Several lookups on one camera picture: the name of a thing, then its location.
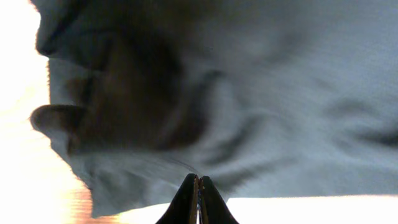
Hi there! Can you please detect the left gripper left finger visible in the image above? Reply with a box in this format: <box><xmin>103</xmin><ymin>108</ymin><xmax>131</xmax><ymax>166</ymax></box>
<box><xmin>156</xmin><ymin>174</ymin><xmax>199</xmax><ymax>224</ymax></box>

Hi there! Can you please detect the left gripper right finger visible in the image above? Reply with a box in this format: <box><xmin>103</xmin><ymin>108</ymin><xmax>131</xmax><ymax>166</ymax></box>
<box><xmin>198</xmin><ymin>176</ymin><xmax>239</xmax><ymax>224</ymax></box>

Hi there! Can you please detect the black t-shirt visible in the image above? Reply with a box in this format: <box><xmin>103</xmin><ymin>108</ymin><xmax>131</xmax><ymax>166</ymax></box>
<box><xmin>30</xmin><ymin>0</ymin><xmax>397</xmax><ymax>218</ymax></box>

